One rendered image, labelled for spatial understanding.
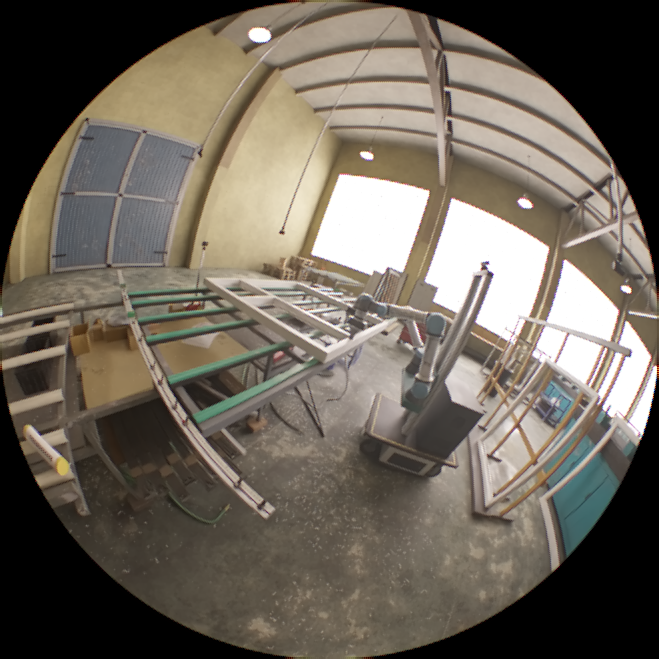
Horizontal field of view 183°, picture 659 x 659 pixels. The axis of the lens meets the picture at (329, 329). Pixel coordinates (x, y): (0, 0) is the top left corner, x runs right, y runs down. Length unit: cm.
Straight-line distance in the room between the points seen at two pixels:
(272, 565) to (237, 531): 29
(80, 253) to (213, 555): 673
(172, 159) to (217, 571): 766
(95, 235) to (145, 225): 160
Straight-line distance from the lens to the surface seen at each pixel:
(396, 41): 787
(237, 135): 789
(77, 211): 693
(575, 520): 358
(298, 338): 123
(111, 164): 699
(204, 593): 145
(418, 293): 866
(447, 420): 171
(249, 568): 142
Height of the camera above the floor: 142
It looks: 19 degrees down
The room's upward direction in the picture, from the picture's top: 20 degrees clockwise
